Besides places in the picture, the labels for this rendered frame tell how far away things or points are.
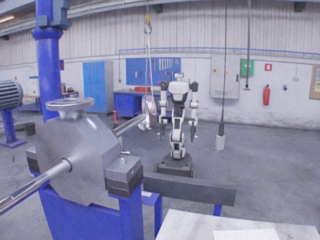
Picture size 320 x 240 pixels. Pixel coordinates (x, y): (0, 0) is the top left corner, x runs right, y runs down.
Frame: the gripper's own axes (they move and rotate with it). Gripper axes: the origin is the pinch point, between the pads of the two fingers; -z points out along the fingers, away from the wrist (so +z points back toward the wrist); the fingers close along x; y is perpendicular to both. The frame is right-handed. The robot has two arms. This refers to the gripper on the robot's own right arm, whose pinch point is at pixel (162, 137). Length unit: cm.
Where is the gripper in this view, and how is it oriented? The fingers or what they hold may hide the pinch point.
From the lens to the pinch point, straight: 300.1
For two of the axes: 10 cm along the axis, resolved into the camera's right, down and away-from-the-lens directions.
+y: 9.7, 0.6, -2.4
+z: 0.5, -10.0, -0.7
